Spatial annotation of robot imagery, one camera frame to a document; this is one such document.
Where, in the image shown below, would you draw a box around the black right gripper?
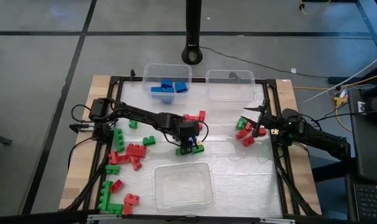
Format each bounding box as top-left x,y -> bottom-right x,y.
240,98 -> 285,138

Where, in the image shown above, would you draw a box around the black crossbar with silver brackets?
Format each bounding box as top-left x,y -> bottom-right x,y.
0,210 -> 301,224

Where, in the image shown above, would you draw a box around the black floor cable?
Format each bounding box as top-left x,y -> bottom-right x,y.
200,45 -> 331,79

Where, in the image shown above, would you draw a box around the clear plastic bin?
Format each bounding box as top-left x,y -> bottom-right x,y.
152,161 -> 216,213
205,68 -> 258,103
141,63 -> 193,105

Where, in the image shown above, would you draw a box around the long green toy building block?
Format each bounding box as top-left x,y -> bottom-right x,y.
98,180 -> 114,212
113,128 -> 126,152

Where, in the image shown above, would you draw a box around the black desk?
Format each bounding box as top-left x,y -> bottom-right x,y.
348,88 -> 377,187

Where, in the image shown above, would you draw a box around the yellow cable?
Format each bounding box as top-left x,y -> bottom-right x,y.
299,0 -> 332,16
292,70 -> 377,91

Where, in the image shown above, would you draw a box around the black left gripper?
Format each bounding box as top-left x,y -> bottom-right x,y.
179,121 -> 202,156

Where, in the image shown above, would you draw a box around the white cable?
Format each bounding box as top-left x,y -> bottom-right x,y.
297,51 -> 377,106

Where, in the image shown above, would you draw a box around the black pole stand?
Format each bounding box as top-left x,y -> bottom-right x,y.
180,0 -> 204,66

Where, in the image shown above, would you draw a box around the translucent plastic table sheet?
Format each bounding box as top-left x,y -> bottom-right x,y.
113,81 -> 283,218

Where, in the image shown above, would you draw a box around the black metal table frame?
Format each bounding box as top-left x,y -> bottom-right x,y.
59,74 -> 322,218

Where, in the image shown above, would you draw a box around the black laptop keyboard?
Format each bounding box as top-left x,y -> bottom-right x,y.
353,183 -> 377,224

